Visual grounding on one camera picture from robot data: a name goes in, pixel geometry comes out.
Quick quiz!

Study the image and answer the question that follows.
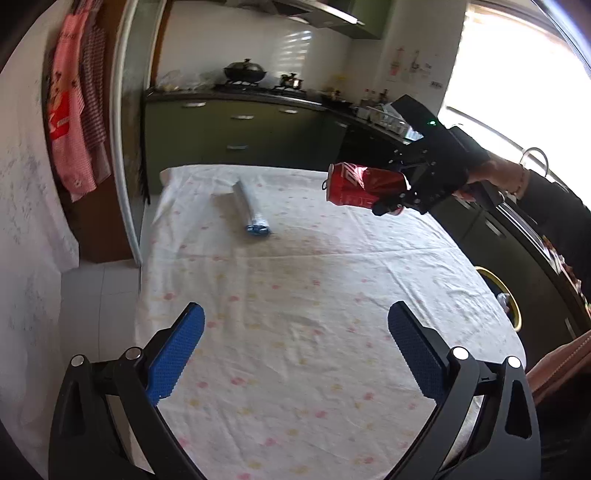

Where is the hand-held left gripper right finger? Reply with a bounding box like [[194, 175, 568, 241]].
[[385, 301, 542, 480]]

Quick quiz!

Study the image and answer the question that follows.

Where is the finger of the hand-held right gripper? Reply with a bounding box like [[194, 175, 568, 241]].
[[388, 150, 420, 178], [372, 187, 416, 217]]

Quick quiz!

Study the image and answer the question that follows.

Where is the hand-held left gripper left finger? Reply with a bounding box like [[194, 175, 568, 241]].
[[48, 302, 206, 480]]

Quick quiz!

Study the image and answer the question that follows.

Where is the crushed red drink can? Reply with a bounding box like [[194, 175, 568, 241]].
[[322, 161, 411, 217]]

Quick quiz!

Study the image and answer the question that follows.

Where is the yellow rimmed bin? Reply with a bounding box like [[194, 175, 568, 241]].
[[475, 265, 522, 332]]

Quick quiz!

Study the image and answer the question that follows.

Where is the person's right forearm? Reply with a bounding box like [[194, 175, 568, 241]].
[[517, 166, 591, 296]]

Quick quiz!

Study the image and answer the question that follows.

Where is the person's right hand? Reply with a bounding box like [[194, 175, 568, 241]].
[[467, 157, 527, 198]]

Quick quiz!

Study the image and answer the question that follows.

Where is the dish rack with dishes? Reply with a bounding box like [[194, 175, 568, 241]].
[[353, 102, 423, 144]]

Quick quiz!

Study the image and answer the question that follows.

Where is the metal faucet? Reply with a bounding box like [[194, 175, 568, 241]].
[[521, 147, 550, 178]]

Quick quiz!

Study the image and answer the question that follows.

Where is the bright window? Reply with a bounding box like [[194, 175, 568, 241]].
[[438, 0, 591, 185]]

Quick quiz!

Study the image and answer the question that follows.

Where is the white floral tablecloth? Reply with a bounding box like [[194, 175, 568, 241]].
[[134, 165, 527, 480]]

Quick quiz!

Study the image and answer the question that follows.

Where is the blue and white tube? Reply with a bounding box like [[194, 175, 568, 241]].
[[231, 179, 271, 238]]

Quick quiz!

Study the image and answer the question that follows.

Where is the person's pink clothing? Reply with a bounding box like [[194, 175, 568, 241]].
[[526, 330, 591, 407]]

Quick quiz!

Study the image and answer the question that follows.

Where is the black gas stove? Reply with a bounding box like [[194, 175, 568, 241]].
[[215, 80, 308, 95]]

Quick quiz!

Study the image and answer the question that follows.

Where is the metal range hood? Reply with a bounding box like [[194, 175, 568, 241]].
[[272, 0, 365, 27]]

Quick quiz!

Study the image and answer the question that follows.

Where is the black wok with lid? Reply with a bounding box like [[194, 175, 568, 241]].
[[224, 58, 269, 85]]

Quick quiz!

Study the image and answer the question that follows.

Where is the green kitchen cabinet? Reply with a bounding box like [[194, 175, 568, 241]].
[[141, 88, 591, 333]]

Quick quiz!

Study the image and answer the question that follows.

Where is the clear plastic bag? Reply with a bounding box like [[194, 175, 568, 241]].
[[154, 69, 218, 92]]

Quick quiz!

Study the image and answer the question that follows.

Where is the pink apron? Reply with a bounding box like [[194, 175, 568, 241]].
[[46, 11, 98, 204]]

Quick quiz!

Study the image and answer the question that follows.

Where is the red checked cloth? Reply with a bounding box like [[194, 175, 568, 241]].
[[78, 23, 112, 183]]

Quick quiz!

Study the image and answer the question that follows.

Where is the white door frame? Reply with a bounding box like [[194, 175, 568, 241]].
[[110, 0, 168, 268]]

